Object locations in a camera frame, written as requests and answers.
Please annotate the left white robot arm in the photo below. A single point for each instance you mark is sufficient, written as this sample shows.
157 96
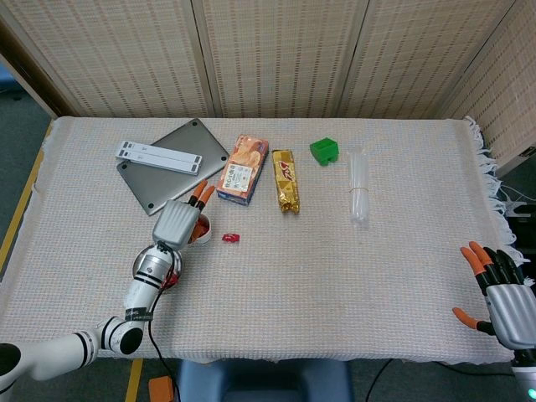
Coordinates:
144 285

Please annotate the bowl of red candies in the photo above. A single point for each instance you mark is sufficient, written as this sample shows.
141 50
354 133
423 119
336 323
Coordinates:
139 260

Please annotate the green plastic block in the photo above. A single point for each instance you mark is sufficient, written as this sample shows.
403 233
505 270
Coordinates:
322 151

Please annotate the grey closed laptop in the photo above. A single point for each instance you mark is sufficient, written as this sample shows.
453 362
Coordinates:
176 184

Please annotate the clear plastic tube bundle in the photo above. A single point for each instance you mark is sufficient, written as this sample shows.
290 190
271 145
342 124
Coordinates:
359 205

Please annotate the orange block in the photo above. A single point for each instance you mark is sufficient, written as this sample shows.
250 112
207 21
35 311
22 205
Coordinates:
161 388

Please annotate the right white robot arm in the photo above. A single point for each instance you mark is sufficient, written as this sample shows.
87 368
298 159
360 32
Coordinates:
525 374

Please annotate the black equipment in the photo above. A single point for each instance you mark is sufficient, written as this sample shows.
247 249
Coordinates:
519 210

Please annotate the orange and blue biscuit box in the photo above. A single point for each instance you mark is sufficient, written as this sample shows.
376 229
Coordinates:
240 176

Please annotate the white paper cup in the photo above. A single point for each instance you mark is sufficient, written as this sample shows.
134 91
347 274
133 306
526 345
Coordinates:
206 238

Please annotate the white folding laptop stand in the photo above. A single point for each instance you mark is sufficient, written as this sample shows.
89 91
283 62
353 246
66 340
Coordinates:
159 157

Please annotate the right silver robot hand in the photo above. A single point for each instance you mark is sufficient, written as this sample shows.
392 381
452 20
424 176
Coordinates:
513 318

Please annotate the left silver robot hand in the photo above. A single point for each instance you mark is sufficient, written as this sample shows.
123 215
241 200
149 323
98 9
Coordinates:
176 222

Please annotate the gold foil snack packet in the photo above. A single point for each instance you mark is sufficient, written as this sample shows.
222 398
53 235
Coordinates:
287 184

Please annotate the beige woven screen panel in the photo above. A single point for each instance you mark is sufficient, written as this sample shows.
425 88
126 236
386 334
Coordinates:
117 58
419 58
280 58
506 92

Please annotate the dark brown wooden beam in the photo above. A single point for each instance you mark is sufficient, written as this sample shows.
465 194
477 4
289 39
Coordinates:
25 63

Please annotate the yellow rubber band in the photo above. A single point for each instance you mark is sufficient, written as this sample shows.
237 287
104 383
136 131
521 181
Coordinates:
359 191

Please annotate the white woven tablecloth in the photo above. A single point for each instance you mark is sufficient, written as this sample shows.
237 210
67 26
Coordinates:
293 285

